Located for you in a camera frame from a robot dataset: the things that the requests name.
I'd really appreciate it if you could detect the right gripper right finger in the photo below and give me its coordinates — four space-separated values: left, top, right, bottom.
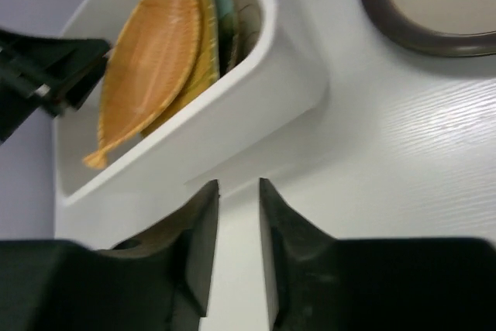
259 178 341 330

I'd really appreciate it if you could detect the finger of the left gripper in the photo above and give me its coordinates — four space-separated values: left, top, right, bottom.
1 29 112 143

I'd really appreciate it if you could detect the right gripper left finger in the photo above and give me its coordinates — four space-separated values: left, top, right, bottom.
95 180 219 330

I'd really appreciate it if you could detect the orange leaf-shaped plate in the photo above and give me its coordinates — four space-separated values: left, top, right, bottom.
83 0 201 169

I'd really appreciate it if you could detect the yellow green woven plate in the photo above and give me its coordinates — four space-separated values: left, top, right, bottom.
140 0 220 137

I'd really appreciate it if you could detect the teal round flower plate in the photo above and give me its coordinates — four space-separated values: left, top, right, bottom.
215 0 239 77

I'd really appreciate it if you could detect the brown rimmed round plate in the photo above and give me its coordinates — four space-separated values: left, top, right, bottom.
361 0 495 57

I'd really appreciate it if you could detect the square floral plate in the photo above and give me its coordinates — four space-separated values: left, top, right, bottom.
233 0 262 64

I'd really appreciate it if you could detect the white plastic bin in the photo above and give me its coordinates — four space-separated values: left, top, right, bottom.
53 0 328 247

